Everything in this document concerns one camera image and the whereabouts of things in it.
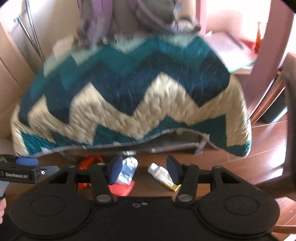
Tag purple grey backpack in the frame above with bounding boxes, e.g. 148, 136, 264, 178
77, 1, 201, 48

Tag white yellow cream tube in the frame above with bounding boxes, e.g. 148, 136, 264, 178
148, 163, 181, 192

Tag person left hand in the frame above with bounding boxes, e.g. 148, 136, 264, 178
0, 198, 6, 224

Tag teal cream zigzag quilt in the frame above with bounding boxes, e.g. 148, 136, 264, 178
11, 34, 252, 157

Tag beige wooden door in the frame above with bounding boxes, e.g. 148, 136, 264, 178
0, 0, 35, 140

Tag red knitted pouch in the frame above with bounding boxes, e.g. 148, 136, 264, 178
109, 180, 135, 196

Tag orange red mesh bag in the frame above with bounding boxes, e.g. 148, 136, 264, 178
77, 154, 105, 189

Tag blue white plastic wrapper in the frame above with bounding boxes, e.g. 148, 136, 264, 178
116, 156, 138, 185

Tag metal rods by wall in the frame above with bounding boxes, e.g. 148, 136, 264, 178
14, 0, 45, 63

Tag pink wooden desk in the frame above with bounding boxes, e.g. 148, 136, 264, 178
197, 1, 295, 116

